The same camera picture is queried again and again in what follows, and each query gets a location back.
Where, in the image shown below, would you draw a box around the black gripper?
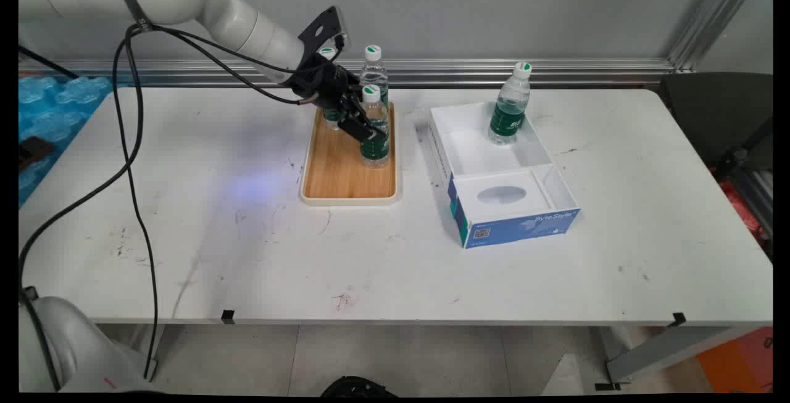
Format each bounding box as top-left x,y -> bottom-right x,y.
288,57 -> 389,143

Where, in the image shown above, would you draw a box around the green label water bottle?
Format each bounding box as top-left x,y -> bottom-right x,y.
360,85 -> 391,169
488,62 -> 533,146
318,47 -> 347,131
360,45 -> 389,107

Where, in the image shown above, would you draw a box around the wooden tray with white rim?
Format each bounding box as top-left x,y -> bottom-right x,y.
299,102 -> 403,207

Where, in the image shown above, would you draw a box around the white and blue cardboard box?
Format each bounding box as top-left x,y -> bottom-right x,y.
428,101 -> 582,249

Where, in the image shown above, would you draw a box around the black round floor object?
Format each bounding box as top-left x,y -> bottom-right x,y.
320,376 -> 399,398

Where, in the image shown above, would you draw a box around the small dark brown object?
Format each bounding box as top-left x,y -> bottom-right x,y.
19,136 -> 54,173

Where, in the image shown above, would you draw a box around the grey metal table leg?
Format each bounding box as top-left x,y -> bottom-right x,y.
594,325 -> 744,391

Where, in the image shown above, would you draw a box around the red packaging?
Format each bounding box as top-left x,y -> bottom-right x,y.
717,180 -> 767,244

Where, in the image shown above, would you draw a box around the orange box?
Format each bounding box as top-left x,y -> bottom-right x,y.
696,327 -> 773,394

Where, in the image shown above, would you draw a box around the horizontal aluminium frame rail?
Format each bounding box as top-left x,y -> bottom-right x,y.
19,57 -> 681,88

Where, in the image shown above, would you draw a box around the thin black background cable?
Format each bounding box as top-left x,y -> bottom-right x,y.
19,45 -> 81,80

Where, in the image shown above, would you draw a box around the slanted aluminium frame post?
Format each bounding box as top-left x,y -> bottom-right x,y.
667,0 -> 766,74

